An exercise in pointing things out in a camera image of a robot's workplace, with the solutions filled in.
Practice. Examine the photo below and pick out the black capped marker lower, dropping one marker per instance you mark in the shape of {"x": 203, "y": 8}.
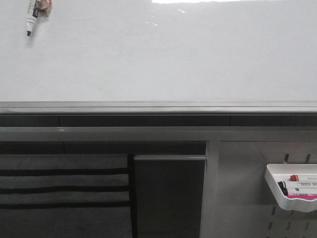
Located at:
{"x": 299, "y": 191}

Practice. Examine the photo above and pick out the black and white whiteboard marker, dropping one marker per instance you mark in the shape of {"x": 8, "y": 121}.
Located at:
{"x": 36, "y": 9}

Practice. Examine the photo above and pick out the red capped marker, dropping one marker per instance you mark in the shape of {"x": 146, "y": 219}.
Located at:
{"x": 303, "y": 178}

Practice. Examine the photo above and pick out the white pegboard panel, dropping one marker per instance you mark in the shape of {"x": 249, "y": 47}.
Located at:
{"x": 246, "y": 207}

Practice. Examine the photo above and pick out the white whiteboard table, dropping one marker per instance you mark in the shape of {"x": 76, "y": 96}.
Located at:
{"x": 143, "y": 56}

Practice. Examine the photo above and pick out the pink marker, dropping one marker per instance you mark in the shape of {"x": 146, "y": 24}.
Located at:
{"x": 302, "y": 197}

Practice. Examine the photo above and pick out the black capped marker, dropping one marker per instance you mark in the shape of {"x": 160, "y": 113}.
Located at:
{"x": 297, "y": 184}
{"x": 299, "y": 191}

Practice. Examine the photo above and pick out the black capped marker upper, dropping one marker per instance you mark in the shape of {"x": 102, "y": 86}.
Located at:
{"x": 297, "y": 184}

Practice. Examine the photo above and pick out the grey fabric hanging organiser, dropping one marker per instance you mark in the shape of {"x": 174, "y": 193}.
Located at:
{"x": 67, "y": 196}

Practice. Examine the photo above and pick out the white plastic marker tray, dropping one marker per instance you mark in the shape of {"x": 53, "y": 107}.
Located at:
{"x": 282, "y": 172}

